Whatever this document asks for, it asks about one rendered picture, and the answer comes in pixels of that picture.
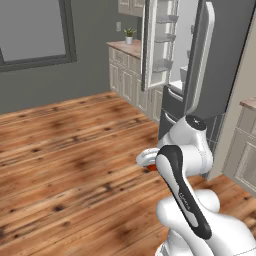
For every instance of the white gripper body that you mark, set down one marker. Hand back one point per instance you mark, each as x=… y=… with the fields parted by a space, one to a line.
x=146 y=158

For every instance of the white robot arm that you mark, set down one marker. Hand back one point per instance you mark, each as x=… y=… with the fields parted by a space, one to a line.
x=186 y=200

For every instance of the red tomato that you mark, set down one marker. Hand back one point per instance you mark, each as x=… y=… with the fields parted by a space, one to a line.
x=152 y=167

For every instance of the grey fridge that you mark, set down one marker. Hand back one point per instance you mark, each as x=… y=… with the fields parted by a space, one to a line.
x=213 y=66

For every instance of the grey fridge door with shelves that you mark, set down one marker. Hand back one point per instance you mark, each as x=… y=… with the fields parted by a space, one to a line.
x=156 y=43

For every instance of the cream base cupboards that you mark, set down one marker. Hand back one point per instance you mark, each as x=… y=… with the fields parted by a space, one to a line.
x=130 y=76

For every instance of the cream cupboard with wooden top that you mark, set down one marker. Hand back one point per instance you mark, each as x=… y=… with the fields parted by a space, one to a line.
x=243 y=143

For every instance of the small potted green plant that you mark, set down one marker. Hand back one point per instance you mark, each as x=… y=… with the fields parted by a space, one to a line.
x=129 y=34

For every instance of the grey framed window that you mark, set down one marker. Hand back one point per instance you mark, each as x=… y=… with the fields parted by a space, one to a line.
x=33 y=31

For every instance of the white wall socket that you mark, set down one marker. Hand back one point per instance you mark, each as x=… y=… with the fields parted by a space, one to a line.
x=118 y=26

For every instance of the cream wall cupboards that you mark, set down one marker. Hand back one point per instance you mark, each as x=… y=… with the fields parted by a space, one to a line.
x=130 y=7

